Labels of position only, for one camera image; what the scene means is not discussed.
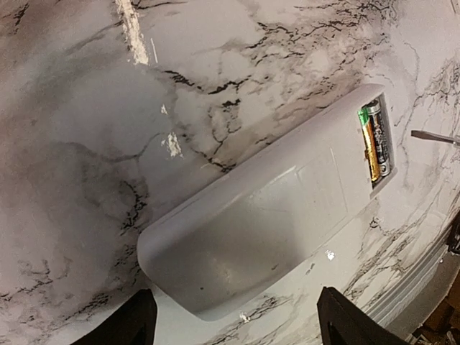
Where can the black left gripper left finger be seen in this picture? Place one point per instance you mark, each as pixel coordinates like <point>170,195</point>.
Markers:
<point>134,322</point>

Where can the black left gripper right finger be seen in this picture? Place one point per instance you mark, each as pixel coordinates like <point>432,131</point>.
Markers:
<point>341,322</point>

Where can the white remote control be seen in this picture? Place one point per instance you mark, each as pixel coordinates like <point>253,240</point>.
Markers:
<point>238,236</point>

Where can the black silver AAA battery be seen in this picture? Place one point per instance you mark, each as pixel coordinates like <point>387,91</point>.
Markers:
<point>380,140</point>

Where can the gold green AAA battery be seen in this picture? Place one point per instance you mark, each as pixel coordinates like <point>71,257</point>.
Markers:
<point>370,149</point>

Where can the front aluminium rail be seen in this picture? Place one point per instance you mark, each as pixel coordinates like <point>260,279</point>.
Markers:
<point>412,301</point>

